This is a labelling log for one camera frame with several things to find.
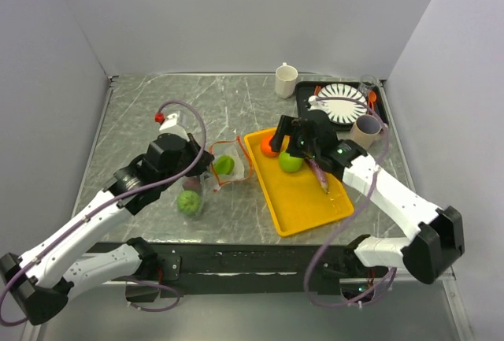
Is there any clear glass cup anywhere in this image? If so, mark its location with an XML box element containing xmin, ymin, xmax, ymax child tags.
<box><xmin>358</xmin><ymin>74</ymin><xmax>377</xmax><ymax>97</ymax></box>

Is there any orange toy tangerine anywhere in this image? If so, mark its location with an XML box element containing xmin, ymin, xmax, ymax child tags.
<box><xmin>260</xmin><ymin>136</ymin><xmax>279</xmax><ymax>158</ymax></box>

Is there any black serving tray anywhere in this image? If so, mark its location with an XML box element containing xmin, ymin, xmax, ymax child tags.
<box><xmin>295</xmin><ymin>80</ymin><xmax>389</xmax><ymax>132</ymax></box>

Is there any beige mug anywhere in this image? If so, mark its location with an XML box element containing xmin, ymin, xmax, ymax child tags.
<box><xmin>348</xmin><ymin>114</ymin><xmax>388</xmax><ymax>150</ymax></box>

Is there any yellow plastic tray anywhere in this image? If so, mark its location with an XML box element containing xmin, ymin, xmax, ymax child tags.
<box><xmin>244</xmin><ymin>128</ymin><xmax>354</xmax><ymax>237</ymax></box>

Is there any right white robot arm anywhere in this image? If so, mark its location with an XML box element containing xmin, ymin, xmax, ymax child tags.
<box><xmin>270</xmin><ymin>110</ymin><xmax>465</xmax><ymax>284</ymax></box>

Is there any orange plastic spoon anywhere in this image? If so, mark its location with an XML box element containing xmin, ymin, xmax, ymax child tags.
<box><xmin>368</xmin><ymin>91</ymin><xmax>377</xmax><ymax>113</ymax></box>

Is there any maroon toy passion fruit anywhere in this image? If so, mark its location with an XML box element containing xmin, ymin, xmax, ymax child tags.
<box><xmin>182</xmin><ymin>176</ymin><xmax>202</xmax><ymax>192</ymax></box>

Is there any green toy starfruit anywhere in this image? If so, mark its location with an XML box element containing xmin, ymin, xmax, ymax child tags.
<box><xmin>213</xmin><ymin>155</ymin><xmax>235</xmax><ymax>176</ymax></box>

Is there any striped white plate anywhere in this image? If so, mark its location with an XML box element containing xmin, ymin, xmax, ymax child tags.
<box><xmin>314</xmin><ymin>83</ymin><xmax>368</xmax><ymax>125</ymax></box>

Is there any white ceramic mug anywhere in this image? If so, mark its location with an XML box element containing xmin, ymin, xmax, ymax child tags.
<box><xmin>275</xmin><ymin>62</ymin><xmax>298</xmax><ymax>99</ymax></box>

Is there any green toy apple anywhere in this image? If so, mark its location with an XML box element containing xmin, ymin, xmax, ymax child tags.
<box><xmin>278</xmin><ymin>151</ymin><xmax>304</xmax><ymax>173</ymax></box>

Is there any purple toy eggplant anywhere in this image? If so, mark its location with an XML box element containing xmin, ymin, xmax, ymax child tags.
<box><xmin>306</xmin><ymin>158</ymin><xmax>328</xmax><ymax>194</ymax></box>

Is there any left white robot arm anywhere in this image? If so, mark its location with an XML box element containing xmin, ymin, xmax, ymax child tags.
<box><xmin>1</xmin><ymin>133</ymin><xmax>214</xmax><ymax>325</ymax></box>

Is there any black base beam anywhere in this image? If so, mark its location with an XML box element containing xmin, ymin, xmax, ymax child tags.
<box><xmin>90</xmin><ymin>241</ymin><xmax>395</xmax><ymax>297</ymax></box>

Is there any clear zip top bag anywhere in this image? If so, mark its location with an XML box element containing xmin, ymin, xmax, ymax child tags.
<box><xmin>176</xmin><ymin>136</ymin><xmax>254</xmax><ymax>218</ymax></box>

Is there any bumpy green toy fruit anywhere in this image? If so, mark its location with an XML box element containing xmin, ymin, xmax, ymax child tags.
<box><xmin>177</xmin><ymin>191</ymin><xmax>202</xmax><ymax>216</ymax></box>

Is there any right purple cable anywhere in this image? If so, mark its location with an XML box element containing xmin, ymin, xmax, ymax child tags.
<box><xmin>303</xmin><ymin>96</ymin><xmax>398</xmax><ymax>309</ymax></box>

